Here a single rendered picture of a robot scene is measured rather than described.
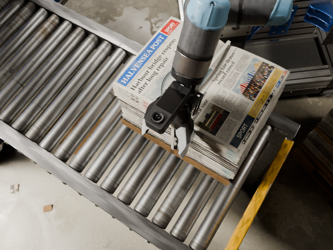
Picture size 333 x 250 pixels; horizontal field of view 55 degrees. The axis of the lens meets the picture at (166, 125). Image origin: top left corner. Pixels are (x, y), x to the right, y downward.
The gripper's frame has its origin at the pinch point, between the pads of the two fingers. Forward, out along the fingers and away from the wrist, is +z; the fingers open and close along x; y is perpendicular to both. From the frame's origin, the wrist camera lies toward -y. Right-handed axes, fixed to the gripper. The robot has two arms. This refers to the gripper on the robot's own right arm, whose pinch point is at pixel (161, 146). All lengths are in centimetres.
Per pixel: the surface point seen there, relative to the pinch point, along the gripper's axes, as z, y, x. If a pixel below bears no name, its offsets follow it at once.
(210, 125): -7.1, 7.3, -7.5
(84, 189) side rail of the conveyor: 29.9, -2.3, 18.8
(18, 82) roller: 20, 12, 64
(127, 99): -2.0, 6.5, 15.6
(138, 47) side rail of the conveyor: 1, 40, 35
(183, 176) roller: 19.2, 14.5, -4.5
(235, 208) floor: 77, 73, -24
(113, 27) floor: 40, 123, 106
